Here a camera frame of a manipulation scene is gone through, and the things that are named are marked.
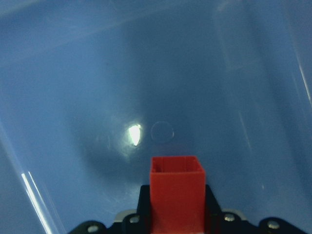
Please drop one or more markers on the blue plastic tray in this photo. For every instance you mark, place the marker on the blue plastic tray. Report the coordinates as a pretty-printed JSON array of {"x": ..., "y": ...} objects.
[{"x": 91, "y": 90}]

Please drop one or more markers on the red block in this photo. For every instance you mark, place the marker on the red block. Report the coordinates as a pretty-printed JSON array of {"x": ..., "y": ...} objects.
[{"x": 177, "y": 195}]

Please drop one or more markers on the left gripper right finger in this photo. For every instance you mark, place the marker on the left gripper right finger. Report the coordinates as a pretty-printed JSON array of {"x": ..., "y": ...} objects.
[{"x": 229, "y": 221}]

